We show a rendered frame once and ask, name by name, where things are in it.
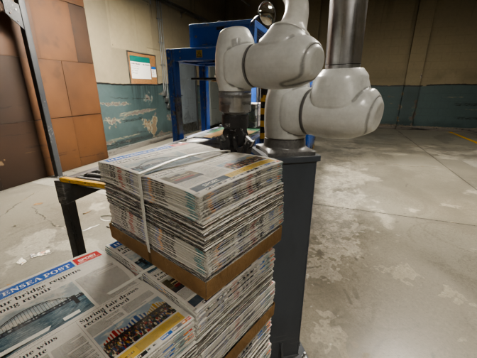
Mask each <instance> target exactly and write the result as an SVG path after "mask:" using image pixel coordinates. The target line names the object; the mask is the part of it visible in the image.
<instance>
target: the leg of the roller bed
mask: <svg viewBox="0 0 477 358"><path fill-rule="evenodd" d="M60 204H61V208H62V213H63V217H64V220H65V226H66V229H67V235H68V238H69V241H70V247H71V250H72V256H73V258H75V257H76V256H80V255H82V254H86V253H87V252H86V248H85V244H84V238H83V234H82V228H81V224H80V219H79V215H78V211H77V205H76V201H73V202H70V203H68V204H62V203H60Z"/></svg>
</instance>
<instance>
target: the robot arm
mask: <svg viewBox="0 0 477 358"><path fill-rule="evenodd" d="M283 2H284V5H285V14H284V16H283V19H282V20H281V21H278V22H276V23H274V24H273V25H272V26H271V27H270V29H269V30H268V31H267V33H266V34H265V35H264V36H263V37H262V38H261V39H260V40H259V41H258V43H254V39H253V36H252V35H251V32H250V31H249V29H248V28H247V27H244V26H232V27H228V28H225V29H223V30H222V31H221V32H220V33H219V37H218V39H217V43H216V54H215V72H216V81H217V84H218V88H219V111H220V112H223V114H222V115H221V117H222V126H223V127H224V130H223V134H222V135H221V136H217V137H216V139H217V141H218V142H219V147H220V150H231V152H236V153H246V154H251V151H252V148H253V145H254V144H255V142H256V141H255V140H254V139H253V140H251V139H250V138H249V137H248V132H247V128H248V114H247V113H246V112H250V111H251V95H252V94H251V89H252V88H256V87H258V88H263V89H267V90H268V93H267V95H266V99H265V111H264V130H265V137H264V143H258V144H256V148H257V149H259V150H261V151H262V152H264V153H265V154H266V155H267V156H268V157H269V158H277V157H286V156H315V155H316V151H315V150H312V149H310V148H308V147H306V145H305V144H306V143H305V137H306V135H313V136H318V137H322V138H328V139H352V138H356V137H359V136H363V135H366V134H369V133H370V132H372V131H375V130H376V129H377V128H378V125H379V123H380V121H381V119H382V116H383V111H384V102H383V98H382V96H381V94H380V92H379V91H378V90H377V89H375V88H371V84H370V80H369V74H368V73H367V71H366V70H365V68H364V67H361V58H362V51H363V39H364V33H365V27H366V15H367V8H368V0H330V5H329V23H328V34H327V52H326V62H325V69H323V70H322V68H323V65H324V51H323V48H322V45H321V44H320V42H319V41H318V40H316V39H315V38H313V37H312V36H311V35H310V34H309V32H308V31H307V24H308V18H309V2H308V0H283ZM321 70H322V71H321ZM315 78H316V81H315V83H314V86H313V88H311V87H310V82H311V81H313V80H314V79H315ZM244 142H245V143H244ZM244 144H245V146H244ZM243 147H244V148H243Z"/></svg>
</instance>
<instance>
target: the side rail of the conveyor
mask: <svg viewBox="0 0 477 358"><path fill-rule="evenodd" d="M191 138H193V139H194V136H190V137H187V138H184V139H180V140H178V141H174V142H172V143H168V144H165V145H163V146H166V145H170V144H175V143H179V142H183V141H186V140H187V139H191ZM97 170H99V168H98V166H97V167H95V168H91V169H89V170H85V171H82V172H80V173H75V174H73V175H69V176H67V177H69V178H76V177H77V176H82V177H85V175H86V174H87V173H96V171H97ZM54 183H55V189H56V192H57V197H58V201H59V203H62V204H68V203H70V202H73V201H75V200H78V199H80V198H82V197H84V196H87V195H89V194H92V193H93V192H96V191H98V190H100V189H96V188H87V187H82V186H77V185H75V184H72V183H63V182H60V180H59V179H58V180H54Z"/></svg>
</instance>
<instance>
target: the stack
mask: <svg viewBox="0 0 477 358"><path fill-rule="evenodd" d="M105 251H106V253H105V252H104V251H102V250H101V249H95V250H93V251H90V252H87V253H86V254H82V255H80V256H76V257H75V258H72V259H70V260H67V261H64V262H62V263H61V264H58V265H56V266H53V267H50V268H48V269H46V270H44V271H41V272H39V273H36V274H34V275H32V276H29V277H27V278H25V279H22V280H20V281H17V282H15V283H13V284H11V285H9V286H6V287H4V288H1V289H0V358H225V356H226V355H227V354H228V353H229V352H230V351H231V350H232V349H233V348H234V347H235V346H236V344H237V343H238V342H239V341H240V340H241V339H242V338H243V336H244V335H245V334H246V333H247V332H248V331H249V330H250V329H251V328H252V327H253V326H254V325H255V324H256V323H257V322H258V321H259V320H260V319H261V318H262V317H263V315H264V314H265V313H266V312H267V311H268V310H269V309H270V308H271V307H272V305H273V299H274V295H275V286H274V285H275V281H273V272H274V271H273V267H274V263H273V262H274V260H275V258H274V256H275V254H274V252H275V249H274V248H273V247H272V248H271V249H269V250H268V251H267V252H265V253H264V254H263V255H262V256H261V257H260V258H258V259H257V260H256V261H254V262H253V263H252V264H251V265H250V266H249V267H247V268H246V269H245V270H244V271H242V272H241V273H240V274H239V275H238V276H236V277H235V278H234V279H233V280H231V281H230V282H229V283H227V284H226V285H225V286H224V287H223V288H222V289H220V290H219V291H218V292H217V293H215V294H214V295H213V296H212V297H211V298H209V299H208V300H205V299H203V298H202V297H201V296H199V295H197V294H196V293H195V292H193V291H191V290H190V289H189V288H187V287H186V286H184V285H182V284H181V283H180V282H178V281H176V280H175V279H174V278H172V277H171V276H169V275H167V274H166V273H165V272H163V271H161V270H160V269H159V268H157V267H156V266H154V265H153V264H152V263H150V262H149V261H147V260H145V259H144V258H143V257H141V256H139V255H138V254H137V253H135V252H134V251H132V250H130V249H129V248H128V247H126V246H124V245H123V244H122V243H120V242H118V241H117V240H115V241H113V242H111V243H109V244H107V245H105ZM271 326H272V324H271V318H270V319H269V321H267V323H266V324H265V325H264V326H263V327H262V328H261V330H260V331H259V332H258V333H257V334H256V336H255V337H254V338H253V339H252V340H251V341H250V342H249V343H248V344H247V346H246V347H245V348H244V349H243V350H242V352H241V353H240V354H239V355H238V356H237V358H270V355H271V345H272V344H271V343H270V340H269V337H270V335H269V333H270V330H271V329H270V327H271Z"/></svg>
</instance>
